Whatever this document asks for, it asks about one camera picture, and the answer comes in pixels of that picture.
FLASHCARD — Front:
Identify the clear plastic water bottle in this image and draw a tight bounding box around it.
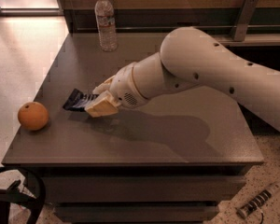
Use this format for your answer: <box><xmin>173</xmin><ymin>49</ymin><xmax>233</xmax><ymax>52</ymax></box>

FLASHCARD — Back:
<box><xmin>94</xmin><ymin>0</ymin><xmax>118</xmax><ymax>51</ymax></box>

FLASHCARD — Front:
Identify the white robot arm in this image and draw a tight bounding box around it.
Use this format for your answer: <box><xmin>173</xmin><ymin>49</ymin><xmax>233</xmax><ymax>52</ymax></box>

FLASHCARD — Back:
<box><xmin>85</xmin><ymin>27</ymin><xmax>280</xmax><ymax>132</ymax></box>

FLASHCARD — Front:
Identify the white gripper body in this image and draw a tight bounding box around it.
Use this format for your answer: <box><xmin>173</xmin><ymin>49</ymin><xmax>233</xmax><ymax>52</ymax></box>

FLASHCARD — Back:
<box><xmin>110</xmin><ymin>63</ymin><xmax>148</xmax><ymax>108</ymax></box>

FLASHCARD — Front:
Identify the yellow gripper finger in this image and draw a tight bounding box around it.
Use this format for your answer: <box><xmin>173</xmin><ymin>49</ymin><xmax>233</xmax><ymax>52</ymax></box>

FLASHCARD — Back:
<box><xmin>92</xmin><ymin>76</ymin><xmax>114</xmax><ymax>94</ymax></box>
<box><xmin>85</xmin><ymin>91</ymin><xmax>121</xmax><ymax>118</ymax></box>

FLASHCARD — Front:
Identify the white power strip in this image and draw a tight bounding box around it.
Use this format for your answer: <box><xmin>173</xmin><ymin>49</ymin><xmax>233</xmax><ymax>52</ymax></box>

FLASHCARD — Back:
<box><xmin>236</xmin><ymin>182</ymin><xmax>280</xmax><ymax>219</ymax></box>

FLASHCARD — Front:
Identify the black chair base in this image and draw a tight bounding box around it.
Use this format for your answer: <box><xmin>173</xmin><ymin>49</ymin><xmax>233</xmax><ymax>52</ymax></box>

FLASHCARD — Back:
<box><xmin>0</xmin><ymin>168</ymin><xmax>46</xmax><ymax>224</ymax></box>

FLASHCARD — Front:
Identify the orange fruit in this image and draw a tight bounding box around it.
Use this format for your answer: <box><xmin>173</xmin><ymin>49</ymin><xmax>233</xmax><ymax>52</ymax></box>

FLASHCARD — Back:
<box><xmin>18</xmin><ymin>102</ymin><xmax>49</xmax><ymax>131</ymax></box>

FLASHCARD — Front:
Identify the grey drawer cabinet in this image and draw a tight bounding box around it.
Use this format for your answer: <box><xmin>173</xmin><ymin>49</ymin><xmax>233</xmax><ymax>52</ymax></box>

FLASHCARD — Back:
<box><xmin>3</xmin><ymin>34</ymin><xmax>263</xmax><ymax>224</ymax></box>

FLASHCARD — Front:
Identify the dark blue rxbar wrapper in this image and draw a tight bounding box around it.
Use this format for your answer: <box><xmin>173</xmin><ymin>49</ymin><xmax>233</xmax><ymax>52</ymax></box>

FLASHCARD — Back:
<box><xmin>63</xmin><ymin>89</ymin><xmax>98</xmax><ymax>112</ymax></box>

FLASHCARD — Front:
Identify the metal shelf bracket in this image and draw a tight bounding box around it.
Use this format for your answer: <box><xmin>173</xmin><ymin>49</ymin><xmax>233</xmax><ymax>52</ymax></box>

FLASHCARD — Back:
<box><xmin>231</xmin><ymin>0</ymin><xmax>259</xmax><ymax>42</ymax></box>

